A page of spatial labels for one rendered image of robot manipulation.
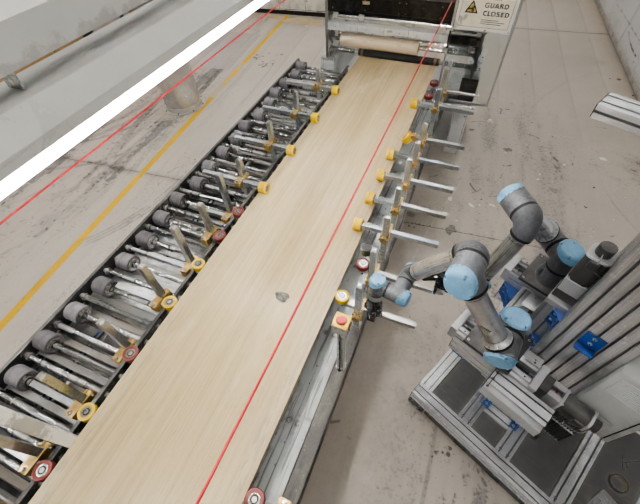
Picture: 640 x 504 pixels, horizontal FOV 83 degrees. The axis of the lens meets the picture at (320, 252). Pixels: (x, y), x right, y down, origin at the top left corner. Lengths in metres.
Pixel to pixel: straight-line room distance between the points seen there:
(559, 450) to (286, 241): 2.01
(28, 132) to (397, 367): 2.56
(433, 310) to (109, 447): 2.30
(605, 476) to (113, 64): 2.83
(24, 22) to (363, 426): 2.51
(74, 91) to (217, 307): 1.56
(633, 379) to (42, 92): 1.87
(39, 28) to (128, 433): 1.64
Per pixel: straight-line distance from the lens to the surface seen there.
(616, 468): 2.88
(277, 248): 2.23
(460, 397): 2.62
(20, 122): 0.63
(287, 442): 2.04
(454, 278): 1.31
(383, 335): 2.91
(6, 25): 0.64
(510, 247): 1.73
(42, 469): 2.11
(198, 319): 2.07
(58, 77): 0.67
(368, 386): 2.75
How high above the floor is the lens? 2.61
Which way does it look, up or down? 52 degrees down
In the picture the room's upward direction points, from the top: 4 degrees counter-clockwise
